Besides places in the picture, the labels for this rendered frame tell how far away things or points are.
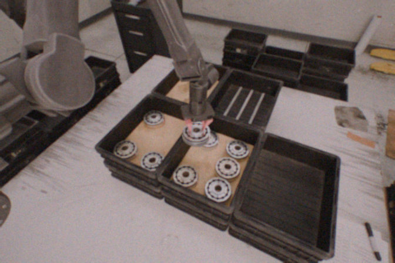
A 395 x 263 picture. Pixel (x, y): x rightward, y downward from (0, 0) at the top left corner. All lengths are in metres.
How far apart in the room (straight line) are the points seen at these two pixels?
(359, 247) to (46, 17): 1.16
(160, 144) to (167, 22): 0.60
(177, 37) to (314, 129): 1.04
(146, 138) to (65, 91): 0.75
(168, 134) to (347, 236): 0.86
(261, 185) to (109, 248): 0.65
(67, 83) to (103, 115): 1.10
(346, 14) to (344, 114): 2.56
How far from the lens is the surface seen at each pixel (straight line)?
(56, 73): 0.35
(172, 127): 1.09
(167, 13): 0.58
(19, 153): 1.80
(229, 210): 0.76
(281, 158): 1.04
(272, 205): 0.91
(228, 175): 0.89
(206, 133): 0.79
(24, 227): 1.20
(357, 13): 4.02
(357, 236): 1.15
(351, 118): 1.59
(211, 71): 0.72
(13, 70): 0.36
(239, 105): 1.23
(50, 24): 0.38
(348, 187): 1.26
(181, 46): 0.60
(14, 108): 0.35
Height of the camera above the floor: 1.62
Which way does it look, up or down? 49 degrees down
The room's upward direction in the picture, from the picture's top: straight up
